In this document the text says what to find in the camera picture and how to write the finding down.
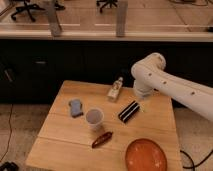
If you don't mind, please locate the black white striped box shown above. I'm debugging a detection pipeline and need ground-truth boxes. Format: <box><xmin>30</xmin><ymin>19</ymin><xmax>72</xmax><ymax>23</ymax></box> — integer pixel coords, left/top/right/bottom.
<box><xmin>118</xmin><ymin>101</ymin><xmax>140</xmax><ymax>123</ymax></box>

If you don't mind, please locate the left grey metal post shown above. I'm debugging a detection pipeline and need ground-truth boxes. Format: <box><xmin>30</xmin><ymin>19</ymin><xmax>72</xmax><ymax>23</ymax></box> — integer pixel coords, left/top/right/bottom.
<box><xmin>43</xmin><ymin>0</ymin><xmax>62</xmax><ymax>37</ymax></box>

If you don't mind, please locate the dark red chili pepper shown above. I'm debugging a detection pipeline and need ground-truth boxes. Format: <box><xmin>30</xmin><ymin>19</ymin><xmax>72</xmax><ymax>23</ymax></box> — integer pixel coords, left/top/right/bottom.
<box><xmin>92</xmin><ymin>132</ymin><xmax>113</xmax><ymax>148</ymax></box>

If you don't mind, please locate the office chair base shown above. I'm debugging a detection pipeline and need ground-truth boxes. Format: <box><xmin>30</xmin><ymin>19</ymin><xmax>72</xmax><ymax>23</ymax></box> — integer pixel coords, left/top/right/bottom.
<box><xmin>10</xmin><ymin>0</ymin><xmax>66</xmax><ymax>23</ymax></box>
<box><xmin>96</xmin><ymin>0</ymin><xmax>118</xmax><ymax>13</ymax></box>

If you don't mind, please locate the small clear bottle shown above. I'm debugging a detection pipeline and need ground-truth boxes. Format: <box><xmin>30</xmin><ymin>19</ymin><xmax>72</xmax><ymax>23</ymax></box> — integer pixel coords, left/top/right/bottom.
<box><xmin>107</xmin><ymin>77</ymin><xmax>123</xmax><ymax>100</ymax></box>

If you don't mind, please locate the blue sponge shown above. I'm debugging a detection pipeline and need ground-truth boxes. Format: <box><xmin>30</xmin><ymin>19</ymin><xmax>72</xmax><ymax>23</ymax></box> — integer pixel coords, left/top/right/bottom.
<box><xmin>69</xmin><ymin>99</ymin><xmax>83</xmax><ymax>118</ymax></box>

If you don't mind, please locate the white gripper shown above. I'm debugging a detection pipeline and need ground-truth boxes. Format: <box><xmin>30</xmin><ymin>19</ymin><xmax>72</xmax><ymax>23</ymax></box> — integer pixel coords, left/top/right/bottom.
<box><xmin>133</xmin><ymin>80</ymin><xmax>153</xmax><ymax>99</ymax></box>

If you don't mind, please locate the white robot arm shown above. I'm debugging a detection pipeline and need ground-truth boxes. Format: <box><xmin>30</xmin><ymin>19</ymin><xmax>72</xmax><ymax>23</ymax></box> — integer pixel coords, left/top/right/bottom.
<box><xmin>131</xmin><ymin>53</ymin><xmax>213</xmax><ymax>122</ymax></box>

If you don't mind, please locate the orange bowl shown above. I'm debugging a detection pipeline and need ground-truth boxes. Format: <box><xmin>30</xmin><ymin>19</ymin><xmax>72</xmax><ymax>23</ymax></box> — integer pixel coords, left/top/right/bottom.
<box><xmin>125</xmin><ymin>139</ymin><xmax>167</xmax><ymax>171</ymax></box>

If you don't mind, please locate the grey metal post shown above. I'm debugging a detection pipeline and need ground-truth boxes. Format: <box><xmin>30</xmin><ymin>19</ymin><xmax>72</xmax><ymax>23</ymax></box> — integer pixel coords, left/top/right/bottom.
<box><xmin>43</xmin><ymin>0</ymin><xmax>62</xmax><ymax>37</ymax></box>
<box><xmin>116</xmin><ymin>0</ymin><xmax>128</xmax><ymax>37</ymax></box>

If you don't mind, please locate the middle office chair base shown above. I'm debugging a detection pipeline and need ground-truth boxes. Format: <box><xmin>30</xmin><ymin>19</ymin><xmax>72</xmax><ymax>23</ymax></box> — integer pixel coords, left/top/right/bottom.
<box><xmin>96</xmin><ymin>0</ymin><xmax>118</xmax><ymax>13</ymax></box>

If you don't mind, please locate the black floor cable left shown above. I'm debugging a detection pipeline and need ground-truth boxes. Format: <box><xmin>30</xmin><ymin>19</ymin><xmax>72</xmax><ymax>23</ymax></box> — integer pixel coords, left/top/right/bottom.
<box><xmin>0</xmin><ymin>103</ymin><xmax>14</xmax><ymax>163</ymax></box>

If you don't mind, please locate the black floor cable right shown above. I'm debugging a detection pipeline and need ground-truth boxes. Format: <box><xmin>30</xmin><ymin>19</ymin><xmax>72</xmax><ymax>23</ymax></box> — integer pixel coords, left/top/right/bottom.
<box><xmin>180</xmin><ymin>148</ymin><xmax>213</xmax><ymax>170</ymax></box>

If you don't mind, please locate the black object on floor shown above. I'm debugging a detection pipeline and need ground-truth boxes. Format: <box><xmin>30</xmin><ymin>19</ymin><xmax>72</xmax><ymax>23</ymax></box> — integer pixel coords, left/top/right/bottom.
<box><xmin>0</xmin><ymin>162</ymin><xmax>19</xmax><ymax>171</ymax></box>

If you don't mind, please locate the wooden table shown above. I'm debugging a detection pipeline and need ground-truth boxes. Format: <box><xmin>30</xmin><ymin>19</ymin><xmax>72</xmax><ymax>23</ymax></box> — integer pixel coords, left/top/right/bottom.
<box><xmin>26</xmin><ymin>81</ymin><xmax>182</xmax><ymax>171</ymax></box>

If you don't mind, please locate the black floor cable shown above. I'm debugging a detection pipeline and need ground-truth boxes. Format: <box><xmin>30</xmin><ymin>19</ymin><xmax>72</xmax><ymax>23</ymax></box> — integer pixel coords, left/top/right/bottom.
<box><xmin>180</xmin><ymin>148</ymin><xmax>213</xmax><ymax>170</ymax></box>
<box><xmin>0</xmin><ymin>103</ymin><xmax>14</xmax><ymax>163</ymax></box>

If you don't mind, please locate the right grey metal post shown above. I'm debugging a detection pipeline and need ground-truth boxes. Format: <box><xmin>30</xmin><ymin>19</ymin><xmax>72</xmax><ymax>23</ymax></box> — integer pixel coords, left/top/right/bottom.
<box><xmin>116</xmin><ymin>0</ymin><xmax>128</xmax><ymax>37</ymax></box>

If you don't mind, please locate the left office chair base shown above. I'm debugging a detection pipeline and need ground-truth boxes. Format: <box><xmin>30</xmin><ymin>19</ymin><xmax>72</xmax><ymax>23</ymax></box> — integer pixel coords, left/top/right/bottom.
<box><xmin>10</xmin><ymin>0</ymin><xmax>66</xmax><ymax>23</ymax></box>

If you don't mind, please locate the black cabinet counter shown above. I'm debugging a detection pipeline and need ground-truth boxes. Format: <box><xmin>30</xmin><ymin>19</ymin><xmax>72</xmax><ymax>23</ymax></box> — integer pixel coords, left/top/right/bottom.
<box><xmin>0</xmin><ymin>31</ymin><xmax>213</xmax><ymax>104</ymax></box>

